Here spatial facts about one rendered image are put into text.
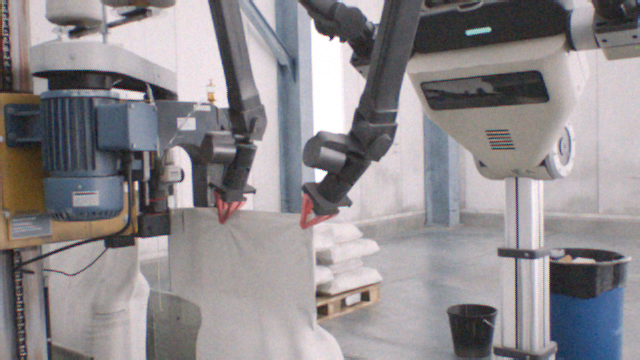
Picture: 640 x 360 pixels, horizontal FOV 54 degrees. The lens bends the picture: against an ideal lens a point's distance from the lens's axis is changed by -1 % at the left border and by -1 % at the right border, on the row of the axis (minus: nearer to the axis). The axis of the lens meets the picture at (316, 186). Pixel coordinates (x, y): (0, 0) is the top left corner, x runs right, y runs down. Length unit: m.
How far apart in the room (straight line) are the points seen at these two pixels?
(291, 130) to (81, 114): 6.37
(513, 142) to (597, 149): 7.84
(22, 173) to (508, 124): 1.06
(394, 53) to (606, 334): 2.51
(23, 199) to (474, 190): 9.06
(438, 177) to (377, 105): 9.02
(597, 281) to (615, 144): 6.13
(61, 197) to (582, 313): 2.60
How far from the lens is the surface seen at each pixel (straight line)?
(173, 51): 6.70
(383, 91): 1.12
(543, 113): 1.49
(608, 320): 3.39
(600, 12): 1.38
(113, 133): 1.24
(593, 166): 9.42
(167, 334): 2.30
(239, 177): 1.45
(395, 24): 1.07
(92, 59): 1.26
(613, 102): 9.36
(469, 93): 1.51
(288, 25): 7.72
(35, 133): 1.39
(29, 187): 1.43
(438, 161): 10.12
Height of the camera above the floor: 1.20
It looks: 3 degrees down
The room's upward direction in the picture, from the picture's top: 2 degrees counter-clockwise
